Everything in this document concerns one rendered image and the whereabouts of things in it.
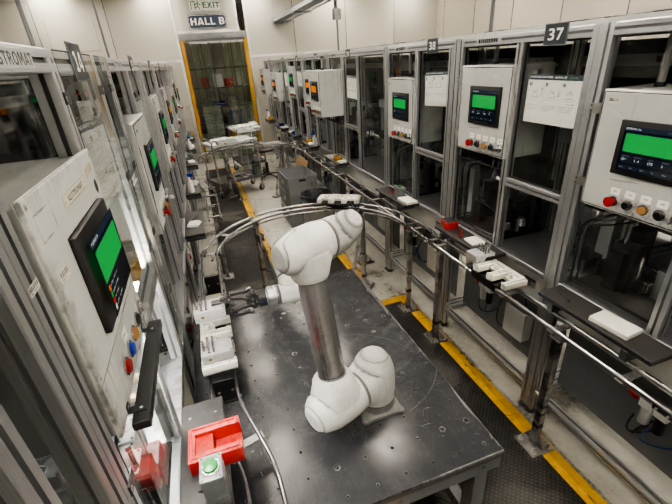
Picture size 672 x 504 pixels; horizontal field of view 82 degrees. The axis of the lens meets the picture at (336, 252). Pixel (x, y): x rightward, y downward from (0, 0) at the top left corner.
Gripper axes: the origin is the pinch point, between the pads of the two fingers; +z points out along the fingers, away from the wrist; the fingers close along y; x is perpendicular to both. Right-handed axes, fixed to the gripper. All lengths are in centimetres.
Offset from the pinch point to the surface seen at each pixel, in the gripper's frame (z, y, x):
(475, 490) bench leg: -80, -59, 77
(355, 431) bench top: -41, -36, 53
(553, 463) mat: -147, -102, 59
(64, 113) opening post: 20, 86, 52
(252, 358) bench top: -9.2, -35.8, -4.8
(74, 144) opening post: 20, 80, 52
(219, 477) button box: 6, -2, 79
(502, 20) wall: -603, 146, -570
